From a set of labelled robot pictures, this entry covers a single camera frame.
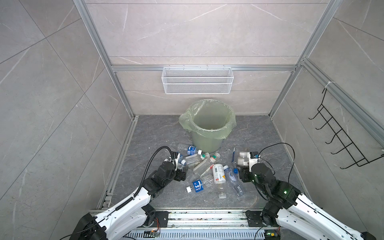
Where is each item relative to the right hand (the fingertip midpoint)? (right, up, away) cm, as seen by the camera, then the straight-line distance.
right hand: (241, 164), depth 77 cm
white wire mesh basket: (-23, +52, +23) cm, 61 cm away
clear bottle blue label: (-22, -12, +2) cm, 25 cm away
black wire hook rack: (+42, +7, -19) cm, 46 cm away
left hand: (-32, 0, +6) cm, 33 cm away
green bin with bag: (-15, +24, +21) cm, 35 cm away
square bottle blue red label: (0, +2, +15) cm, 15 cm away
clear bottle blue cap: (-2, -12, +11) cm, 16 cm away
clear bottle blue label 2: (-32, -2, +13) cm, 35 cm away
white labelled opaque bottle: (-11, -8, +4) cm, 14 cm away
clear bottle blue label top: (-26, +5, +16) cm, 31 cm away
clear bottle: (-10, -14, +2) cm, 17 cm away
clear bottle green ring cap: (-26, -1, +13) cm, 29 cm away
